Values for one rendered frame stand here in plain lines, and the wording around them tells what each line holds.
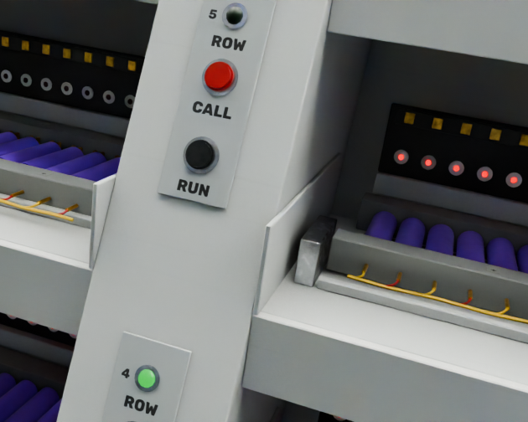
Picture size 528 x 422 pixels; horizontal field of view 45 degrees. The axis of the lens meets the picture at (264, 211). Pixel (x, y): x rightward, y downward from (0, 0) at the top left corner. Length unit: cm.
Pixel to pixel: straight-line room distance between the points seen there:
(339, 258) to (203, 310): 10
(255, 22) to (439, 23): 10
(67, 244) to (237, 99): 14
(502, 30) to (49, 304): 29
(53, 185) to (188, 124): 12
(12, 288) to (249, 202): 15
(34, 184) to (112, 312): 12
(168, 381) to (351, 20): 22
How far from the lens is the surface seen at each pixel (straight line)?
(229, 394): 35
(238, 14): 35
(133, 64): 55
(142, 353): 36
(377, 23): 36
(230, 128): 34
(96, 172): 48
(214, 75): 35
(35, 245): 40
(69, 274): 38
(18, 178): 45
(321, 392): 35
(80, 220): 42
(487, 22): 36
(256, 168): 34
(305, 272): 37
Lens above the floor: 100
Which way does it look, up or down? 1 degrees up
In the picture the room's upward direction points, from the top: 14 degrees clockwise
